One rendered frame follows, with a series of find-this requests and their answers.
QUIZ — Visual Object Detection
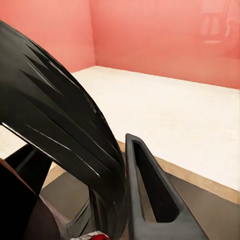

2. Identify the electric kettle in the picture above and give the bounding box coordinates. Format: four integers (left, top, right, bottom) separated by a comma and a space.
0, 20, 128, 240

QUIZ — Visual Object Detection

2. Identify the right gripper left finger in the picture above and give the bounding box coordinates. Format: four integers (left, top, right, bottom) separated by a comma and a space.
0, 143, 53, 240

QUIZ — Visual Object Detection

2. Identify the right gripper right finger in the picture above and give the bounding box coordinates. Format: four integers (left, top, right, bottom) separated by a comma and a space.
125, 133, 210, 240

